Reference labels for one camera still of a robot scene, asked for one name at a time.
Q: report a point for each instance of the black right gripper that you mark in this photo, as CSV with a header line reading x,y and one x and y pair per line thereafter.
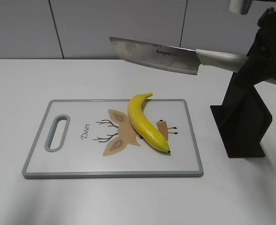
x,y
261,63

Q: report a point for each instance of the white-handled cleaver knife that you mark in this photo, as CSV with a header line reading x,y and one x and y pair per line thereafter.
x,y
174,59

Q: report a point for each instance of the yellow plastic banana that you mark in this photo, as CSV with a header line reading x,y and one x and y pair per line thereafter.
x,y
143,126

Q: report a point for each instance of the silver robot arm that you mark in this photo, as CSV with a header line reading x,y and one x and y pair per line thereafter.
x,y
242,7

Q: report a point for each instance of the black knife stand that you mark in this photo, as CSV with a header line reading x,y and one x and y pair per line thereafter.
x,y
242,120

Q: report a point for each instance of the white deer cutting board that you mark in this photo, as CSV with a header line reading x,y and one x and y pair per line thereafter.
x,y
94,139

